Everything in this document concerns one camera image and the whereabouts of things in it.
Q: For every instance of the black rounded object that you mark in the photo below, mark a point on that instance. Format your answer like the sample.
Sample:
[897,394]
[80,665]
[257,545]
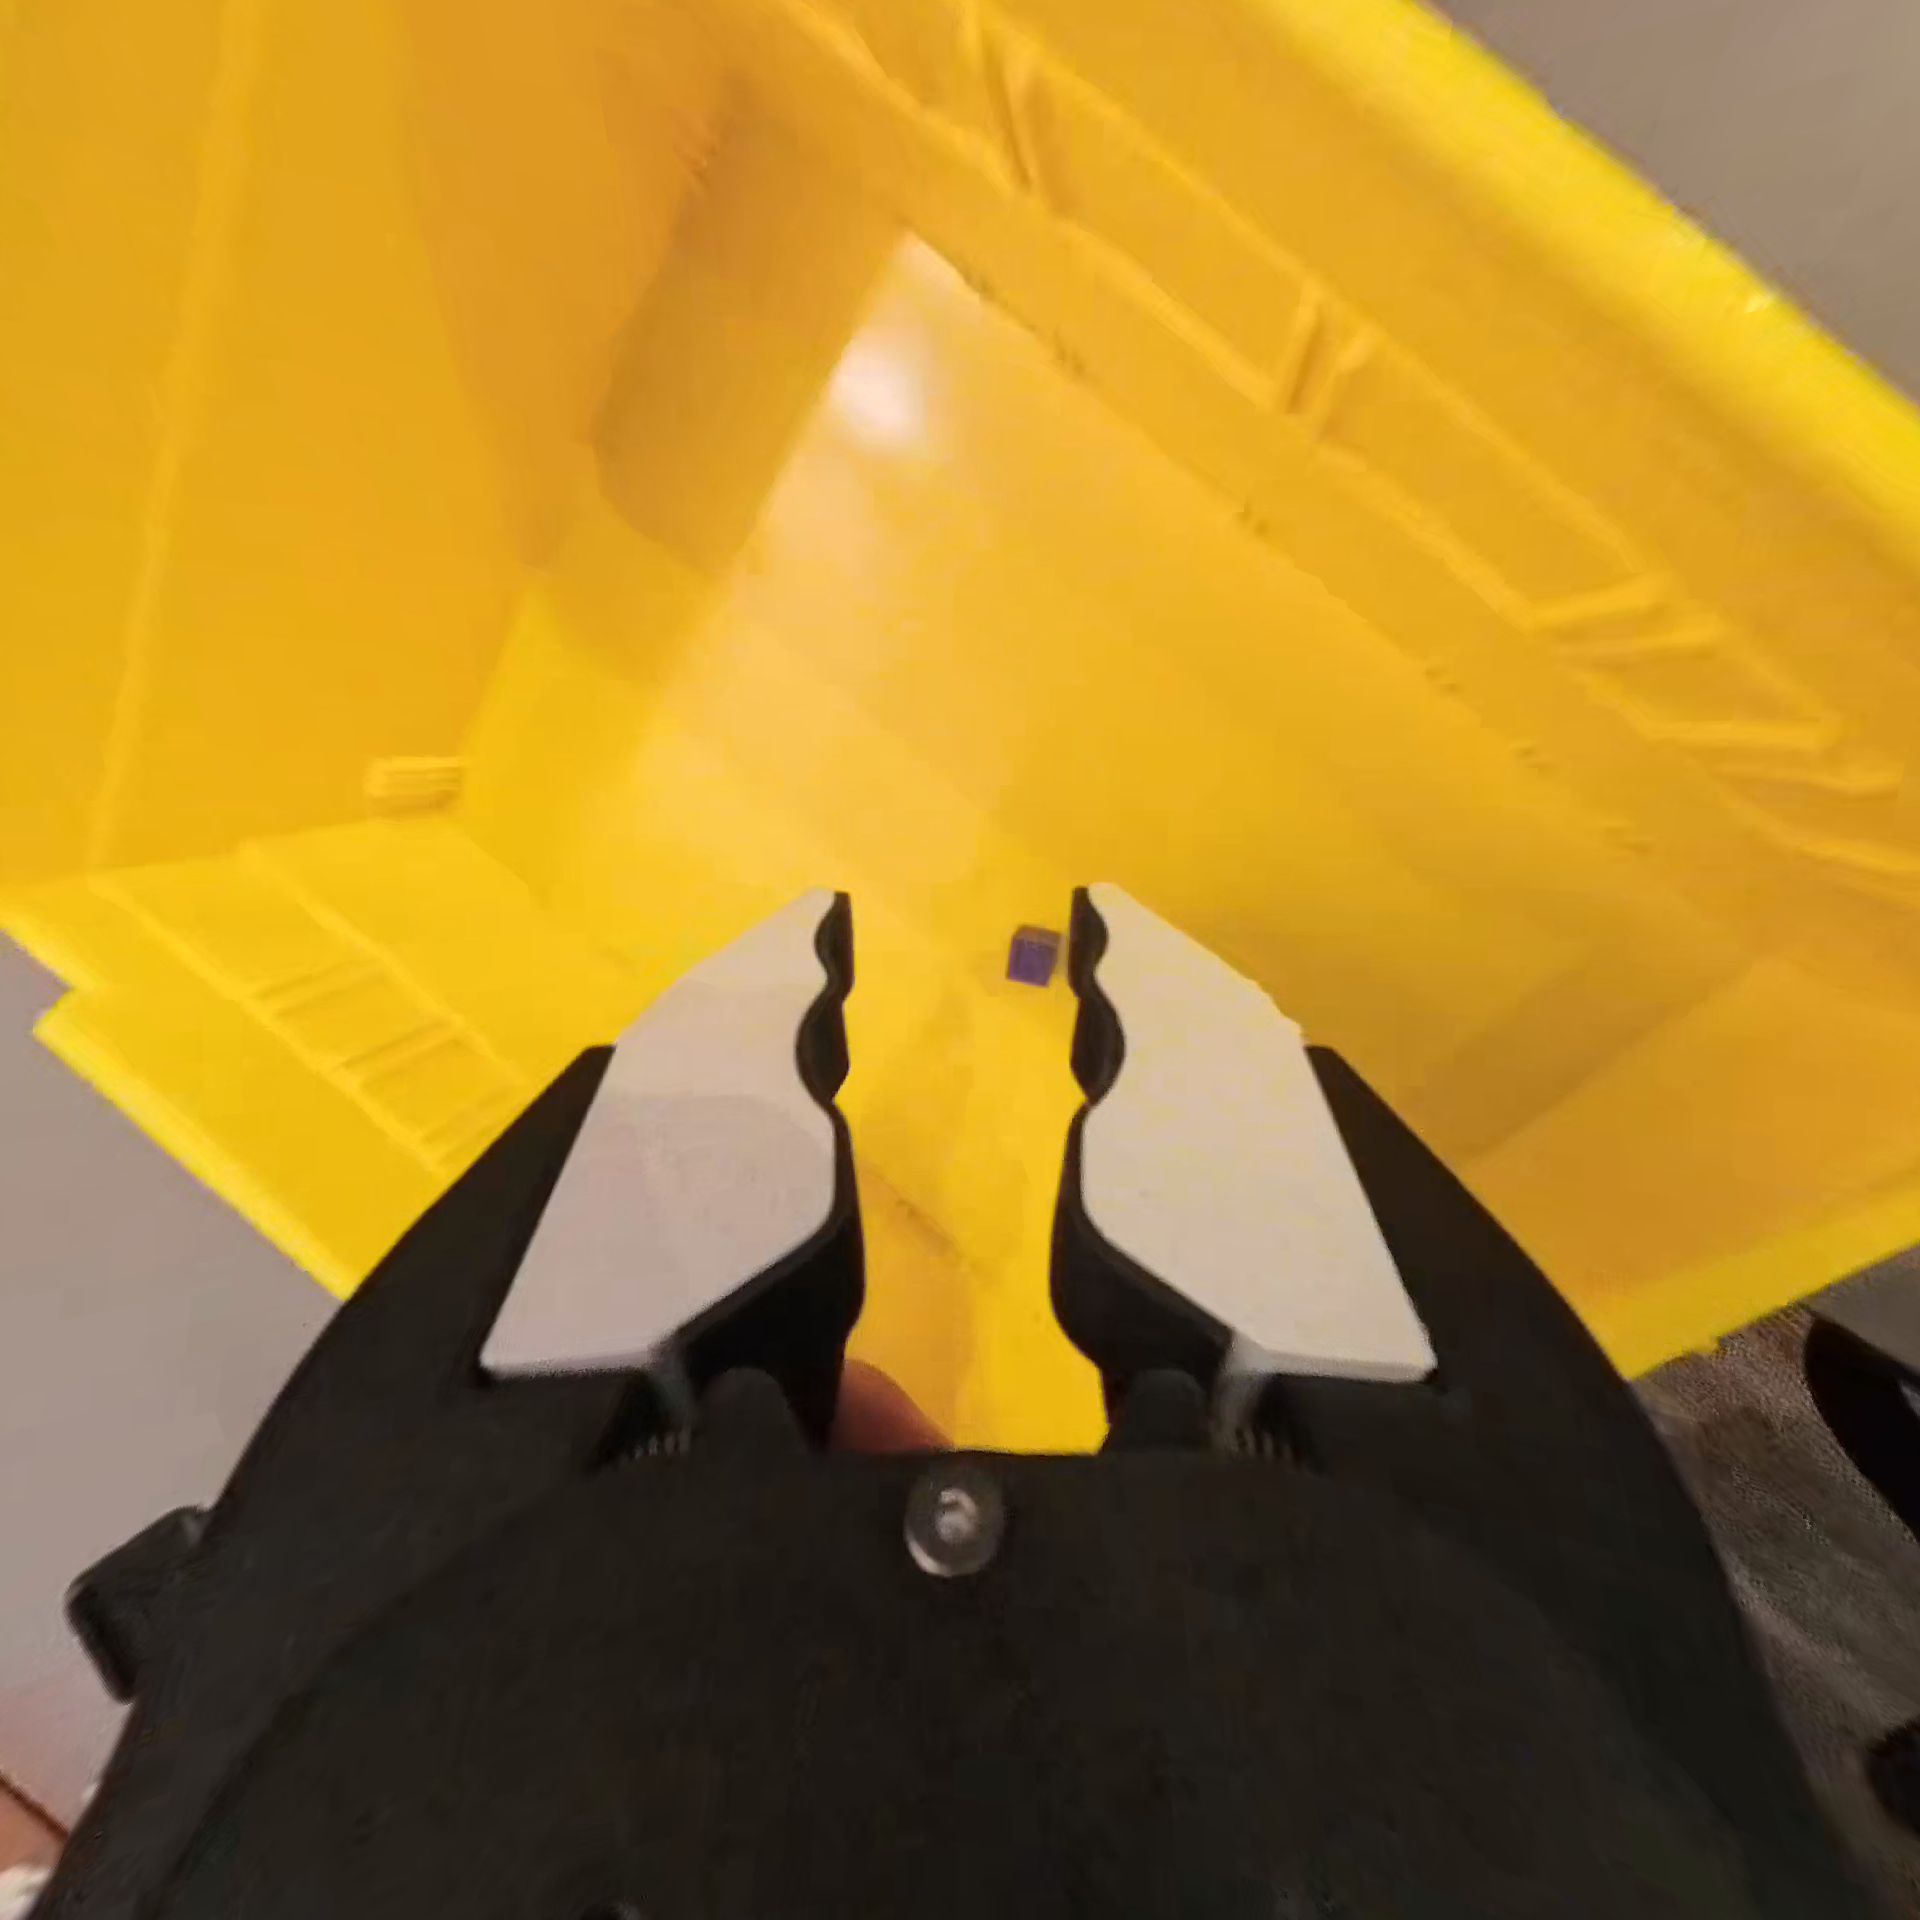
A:
[1875,1395]

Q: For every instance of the yellow plastic bin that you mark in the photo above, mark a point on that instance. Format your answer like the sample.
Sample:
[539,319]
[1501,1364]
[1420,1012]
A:
[1050,524]

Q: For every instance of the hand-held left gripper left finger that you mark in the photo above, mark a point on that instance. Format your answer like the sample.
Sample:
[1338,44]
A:
[674,1184]

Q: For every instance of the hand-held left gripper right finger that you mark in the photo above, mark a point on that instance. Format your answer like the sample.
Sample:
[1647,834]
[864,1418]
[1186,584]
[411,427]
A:
[1243,1200]

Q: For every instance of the small purple cube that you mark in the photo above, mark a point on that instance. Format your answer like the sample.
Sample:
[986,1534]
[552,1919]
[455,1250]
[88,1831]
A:
[1032,956]

